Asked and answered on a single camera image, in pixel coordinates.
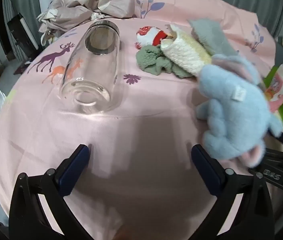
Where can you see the white crumpled tissue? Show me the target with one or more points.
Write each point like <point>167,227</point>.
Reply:
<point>97,15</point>

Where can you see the crumpled beige cloth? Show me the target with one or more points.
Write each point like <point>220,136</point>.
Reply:
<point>81,7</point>

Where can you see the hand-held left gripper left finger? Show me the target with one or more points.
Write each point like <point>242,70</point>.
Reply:
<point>74,170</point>

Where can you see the white and yellow knitted sock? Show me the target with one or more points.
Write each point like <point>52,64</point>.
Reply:
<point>186,52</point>

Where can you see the pink printed bed sheet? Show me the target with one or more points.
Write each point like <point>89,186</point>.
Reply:
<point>131,130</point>

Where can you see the light blue plush toy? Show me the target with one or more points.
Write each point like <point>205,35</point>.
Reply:
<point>231,115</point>

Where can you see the grey cloth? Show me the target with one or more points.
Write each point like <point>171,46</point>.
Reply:
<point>211,35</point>

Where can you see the black box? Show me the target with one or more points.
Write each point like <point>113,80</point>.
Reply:
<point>21,32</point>

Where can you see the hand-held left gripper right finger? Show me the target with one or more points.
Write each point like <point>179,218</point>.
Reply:
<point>207,170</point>

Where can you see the glass jar with metal lid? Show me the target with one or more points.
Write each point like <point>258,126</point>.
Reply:
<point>91,62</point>

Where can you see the green fuzzy cloth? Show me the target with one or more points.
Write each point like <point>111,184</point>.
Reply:
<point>151,60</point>

